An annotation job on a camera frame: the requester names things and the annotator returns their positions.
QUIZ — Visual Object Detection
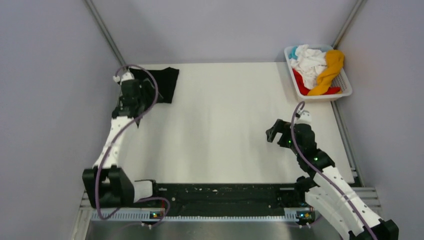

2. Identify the white t shirt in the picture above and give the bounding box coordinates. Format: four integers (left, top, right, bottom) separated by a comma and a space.
289, 44, 327, 90

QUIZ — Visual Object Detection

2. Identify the right corner aluminium profile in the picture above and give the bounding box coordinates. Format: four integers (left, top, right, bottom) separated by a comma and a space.
331, 0, 367, 49

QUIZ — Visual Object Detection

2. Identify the yellow t shirt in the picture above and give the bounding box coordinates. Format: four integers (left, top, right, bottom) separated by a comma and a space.
307, 49, 345, 96

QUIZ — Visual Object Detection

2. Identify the red t shirt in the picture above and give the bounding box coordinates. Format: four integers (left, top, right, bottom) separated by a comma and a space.
292, 68, 342, 96

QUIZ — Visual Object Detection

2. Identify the white plastic laundry basket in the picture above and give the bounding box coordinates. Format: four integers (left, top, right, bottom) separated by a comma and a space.
284, 44, 353, 102

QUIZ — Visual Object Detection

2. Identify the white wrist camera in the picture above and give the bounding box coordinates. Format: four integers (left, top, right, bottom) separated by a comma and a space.
295, 110, 312, 125
112, 71, 135, 85

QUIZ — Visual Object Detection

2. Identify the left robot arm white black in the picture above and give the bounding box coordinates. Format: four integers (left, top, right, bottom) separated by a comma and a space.
82, 78, 161, 209

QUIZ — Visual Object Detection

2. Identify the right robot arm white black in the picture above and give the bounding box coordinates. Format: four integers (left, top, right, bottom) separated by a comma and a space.
266, 119, 399, 240

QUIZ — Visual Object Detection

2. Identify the teal t shirt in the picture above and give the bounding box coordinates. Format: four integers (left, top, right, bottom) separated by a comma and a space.
288, 45, 298, 60

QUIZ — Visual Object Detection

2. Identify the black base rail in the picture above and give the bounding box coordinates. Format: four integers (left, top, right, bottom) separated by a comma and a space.
153, 183, 318, 220

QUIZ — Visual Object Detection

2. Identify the left corner aluminium profile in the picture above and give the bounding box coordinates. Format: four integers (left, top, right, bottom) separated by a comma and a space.
82, 0, 127, 66

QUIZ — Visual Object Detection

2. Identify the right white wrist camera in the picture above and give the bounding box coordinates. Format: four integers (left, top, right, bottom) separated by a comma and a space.
295, 110, 312, 125

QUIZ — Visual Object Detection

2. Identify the black t shirt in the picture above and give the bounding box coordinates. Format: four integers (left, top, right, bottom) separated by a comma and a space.
129, 67, 180, 104

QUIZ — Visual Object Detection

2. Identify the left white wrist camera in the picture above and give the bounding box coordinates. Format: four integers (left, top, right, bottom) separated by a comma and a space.
112, 71, 135, 85

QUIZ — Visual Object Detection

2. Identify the corner aluminium profile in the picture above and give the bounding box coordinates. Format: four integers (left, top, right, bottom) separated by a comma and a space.
331, 0, 367, 49
82, 0, 127, 66

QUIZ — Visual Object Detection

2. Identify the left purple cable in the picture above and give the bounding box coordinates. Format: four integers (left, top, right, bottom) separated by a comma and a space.
94, 64, 171, 229

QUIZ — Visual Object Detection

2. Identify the white slotted cable duct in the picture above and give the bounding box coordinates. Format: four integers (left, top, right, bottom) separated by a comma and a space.
107, 210, 299, 222

